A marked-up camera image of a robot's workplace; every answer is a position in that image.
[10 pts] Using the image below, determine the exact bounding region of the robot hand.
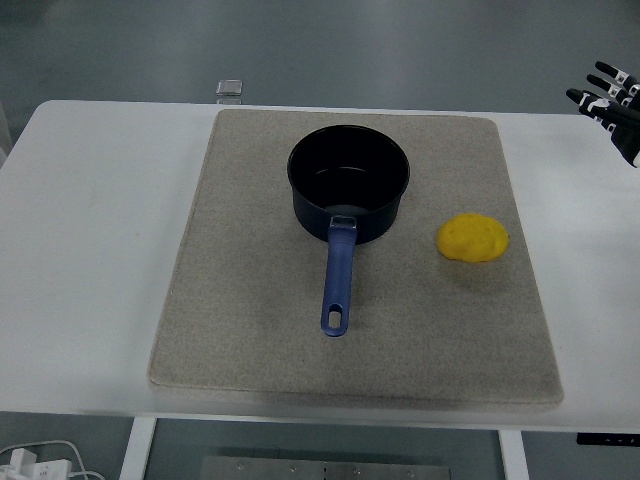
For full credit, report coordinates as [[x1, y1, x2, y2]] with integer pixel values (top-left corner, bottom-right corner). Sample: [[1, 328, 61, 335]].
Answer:
[[565, 60, 640, 170]]

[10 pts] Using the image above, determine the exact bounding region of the beige fabric mat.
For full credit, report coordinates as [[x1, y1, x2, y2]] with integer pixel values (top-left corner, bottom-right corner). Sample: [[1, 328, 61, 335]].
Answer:
[[146, 108, 566, 414]]

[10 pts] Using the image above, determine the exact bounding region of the white table leg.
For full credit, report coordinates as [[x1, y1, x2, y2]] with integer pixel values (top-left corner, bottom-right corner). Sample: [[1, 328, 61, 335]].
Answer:
[[497, 428, 530, 480], [118, 416, 159, 480]]

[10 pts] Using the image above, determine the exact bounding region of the grey metal plate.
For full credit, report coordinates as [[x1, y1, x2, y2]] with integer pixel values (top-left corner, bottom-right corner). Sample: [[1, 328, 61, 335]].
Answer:
[[198, 455, 454, 480]]

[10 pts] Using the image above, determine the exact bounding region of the yellow potato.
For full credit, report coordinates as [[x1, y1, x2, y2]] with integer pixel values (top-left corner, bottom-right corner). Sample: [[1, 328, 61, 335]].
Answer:
[[436, 212, 512, 264]]

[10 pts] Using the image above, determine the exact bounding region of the white cable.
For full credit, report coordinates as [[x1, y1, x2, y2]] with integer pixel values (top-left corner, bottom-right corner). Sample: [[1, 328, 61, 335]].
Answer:
[[0, 438, 107, 480]]

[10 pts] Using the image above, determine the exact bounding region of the black table control panel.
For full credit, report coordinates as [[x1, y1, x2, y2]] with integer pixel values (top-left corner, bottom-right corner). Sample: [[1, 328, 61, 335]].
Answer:
[[575, 431, 640, 446]]

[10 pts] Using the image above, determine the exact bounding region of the blue pot with handle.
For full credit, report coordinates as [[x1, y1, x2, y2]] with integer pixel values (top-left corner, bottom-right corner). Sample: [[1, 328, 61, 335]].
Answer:
[[286, 125, 413, 338]]

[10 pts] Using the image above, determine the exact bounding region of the white power strip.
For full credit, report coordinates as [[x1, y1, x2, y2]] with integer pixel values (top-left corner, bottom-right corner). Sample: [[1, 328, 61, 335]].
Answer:
[[0, 448, 73, 480]]

